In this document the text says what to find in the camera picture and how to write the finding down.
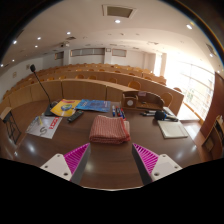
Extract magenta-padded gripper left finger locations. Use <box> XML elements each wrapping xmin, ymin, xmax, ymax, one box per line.
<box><xmin>39</xmin><ymin>142</ymin><xmax>92</xmax><ymax>186</ymax></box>

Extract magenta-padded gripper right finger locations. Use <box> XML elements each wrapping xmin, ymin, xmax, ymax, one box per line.
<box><xmin>131</xmin><ymin>143</ymin><xmax>183</xmax><ymax>186</ymax></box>

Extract red white checked towel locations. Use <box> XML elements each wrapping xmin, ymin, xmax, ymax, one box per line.
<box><xmin>88</xmin><ymin>114</ymin><xmax>132</xmax><ymax>145</ymax></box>

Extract white notepad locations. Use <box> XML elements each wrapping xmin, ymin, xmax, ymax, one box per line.
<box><xmin>157</xmin><ymin>119</ymin><xmax>189</xmax><ymax>140</ymax></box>

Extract black handheld microphone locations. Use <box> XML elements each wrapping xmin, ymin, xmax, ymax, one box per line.
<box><xmin>154</xmin><ymin>110</ymin><xmax>179</xmax><ymax>123</ymax></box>

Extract black remote control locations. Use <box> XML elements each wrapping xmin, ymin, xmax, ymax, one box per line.
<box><xmin>67</xmin><ymin>109</ymin><xmax>85</xmax><ymax>123</ymax></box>

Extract black gooseneck desk microphone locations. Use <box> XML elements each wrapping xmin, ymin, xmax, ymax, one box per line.
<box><xmin>29</xmin><ymin>63</ymin><xmax>59</xmax><ymax>117</ymax></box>

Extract yellow booklet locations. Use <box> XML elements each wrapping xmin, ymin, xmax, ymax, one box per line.
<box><xmin>50</xmin><ymin>98</ymin><xmax>82</xmax><ymax>118</ymax></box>

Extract wooden shelf unit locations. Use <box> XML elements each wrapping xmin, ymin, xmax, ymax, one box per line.
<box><xmin>201</xmin><ymin>114</ymin><xmax>224</xmax><ymax>161</ymax></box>

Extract black-framed folding chair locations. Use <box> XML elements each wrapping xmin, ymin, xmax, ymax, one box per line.
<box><xmin>0</xmin><ymin>106</ymin><xmax>22</xmax><ymax>145</ymax></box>

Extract blue booklet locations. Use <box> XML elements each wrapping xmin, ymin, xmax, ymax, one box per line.
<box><xmin>75</xmin><ymin>98</ymin><xmax>112</xmax><ymax>114</ymax></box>

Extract wooden desk organizer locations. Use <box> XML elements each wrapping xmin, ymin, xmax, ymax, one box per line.
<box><xmin>120</xmin><ymin>90</ymin><xmax>165</xmax><ymax>111</ymax></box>

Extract wooden auditorium seat rows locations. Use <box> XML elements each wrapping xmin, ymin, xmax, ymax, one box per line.
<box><xmin>0</xmin><ymin>63</ymin><xmax>185</xmax><ymax>116</ymax></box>

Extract recessed ceiling lights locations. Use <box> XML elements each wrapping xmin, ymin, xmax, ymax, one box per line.
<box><xmin>12</xmin><ymin>19</ymin><xmax>194</xmax><ymax>45</ymax></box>

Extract square ceiling air vent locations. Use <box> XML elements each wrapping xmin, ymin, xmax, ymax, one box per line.
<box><xmin>101</xmin><ymin>4</ymin><xmax>138</xmax><ymax>20</ymax></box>

